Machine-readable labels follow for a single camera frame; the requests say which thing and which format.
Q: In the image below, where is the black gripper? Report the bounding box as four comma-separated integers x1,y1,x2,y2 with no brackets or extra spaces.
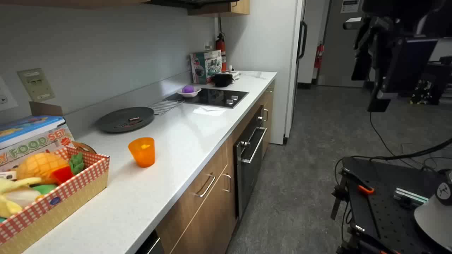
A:
375,37,440,102

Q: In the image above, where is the silver drawer handle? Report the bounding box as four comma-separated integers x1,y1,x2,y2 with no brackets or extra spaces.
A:
193,173,219,199

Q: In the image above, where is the black desk with equipment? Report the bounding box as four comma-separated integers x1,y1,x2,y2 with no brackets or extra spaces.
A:
408,56,452,106

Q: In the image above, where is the black monitor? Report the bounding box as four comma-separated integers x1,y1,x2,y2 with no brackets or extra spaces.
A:
426,0,452,40

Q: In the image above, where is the grey door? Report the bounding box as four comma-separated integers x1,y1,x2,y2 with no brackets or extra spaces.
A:
316,0,367,89

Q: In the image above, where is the teal and white tool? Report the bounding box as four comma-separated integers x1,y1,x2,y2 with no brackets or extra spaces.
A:
392,187,430,205

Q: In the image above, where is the orange clamp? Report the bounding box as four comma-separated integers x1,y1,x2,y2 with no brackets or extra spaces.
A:
354,184,377,198

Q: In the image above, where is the white refrigerator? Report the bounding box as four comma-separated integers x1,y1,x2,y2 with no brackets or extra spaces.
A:
220,0,309,147

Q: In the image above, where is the white dome-shaped object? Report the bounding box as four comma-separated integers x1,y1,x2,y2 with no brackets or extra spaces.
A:
412,194,452,254

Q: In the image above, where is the wooden panel above oven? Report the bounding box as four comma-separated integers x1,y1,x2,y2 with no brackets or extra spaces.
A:
230,92,275,144

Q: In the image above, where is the black built-in oven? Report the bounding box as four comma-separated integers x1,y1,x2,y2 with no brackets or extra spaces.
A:
233,106,269,221

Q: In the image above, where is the small black box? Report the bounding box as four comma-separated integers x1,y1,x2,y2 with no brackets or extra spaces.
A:
213,72,234,89

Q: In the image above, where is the wooden upper cabinet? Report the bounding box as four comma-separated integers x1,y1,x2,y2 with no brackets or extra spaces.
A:
144,0,251,17

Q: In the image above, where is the black glass cooktop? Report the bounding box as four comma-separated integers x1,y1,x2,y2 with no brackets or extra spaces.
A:
164,88,250,111

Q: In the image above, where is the small white plate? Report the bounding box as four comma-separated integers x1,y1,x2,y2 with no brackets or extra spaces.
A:
176,88,203,101

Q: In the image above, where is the orange plastic cup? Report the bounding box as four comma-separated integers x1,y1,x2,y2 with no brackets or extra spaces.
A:
127,136,156,170

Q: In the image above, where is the black round stove plate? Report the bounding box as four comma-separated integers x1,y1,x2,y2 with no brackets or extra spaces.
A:
93,106,156,136

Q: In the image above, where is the stainless dishwasher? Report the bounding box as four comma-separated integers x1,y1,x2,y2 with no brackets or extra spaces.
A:
134,231,166,254

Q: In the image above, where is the red toy vegetable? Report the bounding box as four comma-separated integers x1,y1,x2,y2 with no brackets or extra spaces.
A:
49,166,76,187

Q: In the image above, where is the red checked toy basket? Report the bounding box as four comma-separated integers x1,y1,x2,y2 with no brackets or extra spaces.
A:
0,144,113,254

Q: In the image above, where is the yellow pineapple toy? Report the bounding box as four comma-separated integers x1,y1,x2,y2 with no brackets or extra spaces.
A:
15,151,70,185

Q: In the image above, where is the light green toy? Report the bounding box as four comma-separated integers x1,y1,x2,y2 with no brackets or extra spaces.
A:
31,184,58,198

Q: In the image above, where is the blue toy food box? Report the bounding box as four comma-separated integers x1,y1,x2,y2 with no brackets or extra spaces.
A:
0,115,76,173

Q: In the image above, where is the yellow banana toy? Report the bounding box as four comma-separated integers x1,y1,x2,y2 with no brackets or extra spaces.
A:
0,175,43,197

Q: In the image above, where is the yellow corn toy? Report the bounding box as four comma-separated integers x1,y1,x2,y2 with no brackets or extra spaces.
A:
0,194,24,219

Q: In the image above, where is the black cable bundle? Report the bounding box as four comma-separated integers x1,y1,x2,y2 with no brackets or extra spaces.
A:
367,111,452,164

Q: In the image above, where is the beige wall sign plate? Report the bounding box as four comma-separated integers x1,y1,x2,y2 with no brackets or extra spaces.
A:
15,67,56,104

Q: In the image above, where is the white wall outlet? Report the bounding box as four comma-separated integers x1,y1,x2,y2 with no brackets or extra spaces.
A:
0,77,19,113

